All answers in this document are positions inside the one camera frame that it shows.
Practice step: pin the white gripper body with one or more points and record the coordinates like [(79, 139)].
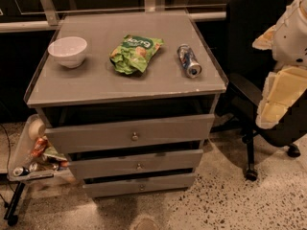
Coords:
[(292, 40)]

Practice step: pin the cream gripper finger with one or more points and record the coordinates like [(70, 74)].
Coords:
[(264, 41), (280, 92)]

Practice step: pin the grey bottom drawer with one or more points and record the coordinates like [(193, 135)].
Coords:
[(141, 185)]

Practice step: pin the grey drawer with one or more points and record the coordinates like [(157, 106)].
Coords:
[(108, 136), (143, 163), (141, 185)]

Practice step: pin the grey drawer cabinet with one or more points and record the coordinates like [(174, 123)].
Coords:
[(94, 93)]

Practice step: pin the grey middle drawer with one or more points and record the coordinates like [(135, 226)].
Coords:
[(143, 163)]

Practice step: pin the grey top drawer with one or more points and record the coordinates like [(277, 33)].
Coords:
[(108, 136)]

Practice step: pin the black office chair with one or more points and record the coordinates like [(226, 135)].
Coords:
[(247, 69)]

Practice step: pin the blue soda can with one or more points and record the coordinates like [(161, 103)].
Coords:
[(188, 61)]

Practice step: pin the green chip bag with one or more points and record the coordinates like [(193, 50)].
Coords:
[(134, 54)]

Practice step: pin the round floor drain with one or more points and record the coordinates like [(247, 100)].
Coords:
[(145, 224)]

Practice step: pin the white bowl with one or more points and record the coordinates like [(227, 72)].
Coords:
[(69, 52)]

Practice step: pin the metal railing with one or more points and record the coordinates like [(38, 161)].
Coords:
[(40, 15)]

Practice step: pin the red can in bin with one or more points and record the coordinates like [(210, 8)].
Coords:
[(39, 147)]

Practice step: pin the clear side bin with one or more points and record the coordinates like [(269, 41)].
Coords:
[(50, 164)]

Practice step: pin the blue can in bin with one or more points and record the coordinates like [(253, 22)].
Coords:
[(20, 171)]

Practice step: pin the black stand leg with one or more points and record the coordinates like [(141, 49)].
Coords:
[(10, 217)]

